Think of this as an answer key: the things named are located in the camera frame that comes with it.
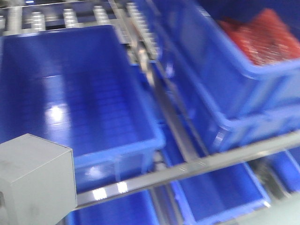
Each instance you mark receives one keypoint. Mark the red mesh bag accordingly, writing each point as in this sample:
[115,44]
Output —
[266,39]

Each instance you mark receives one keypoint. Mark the large blue target bin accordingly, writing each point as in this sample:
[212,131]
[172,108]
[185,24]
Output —
[76,87]

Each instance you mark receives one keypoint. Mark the gray square hollow base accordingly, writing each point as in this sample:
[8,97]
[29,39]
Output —
[37,181]

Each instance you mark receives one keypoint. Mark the stainless steel rack frame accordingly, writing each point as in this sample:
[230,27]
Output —
[188,184]

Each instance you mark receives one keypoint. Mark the blue bin with red contents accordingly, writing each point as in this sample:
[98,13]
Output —
[231,101]

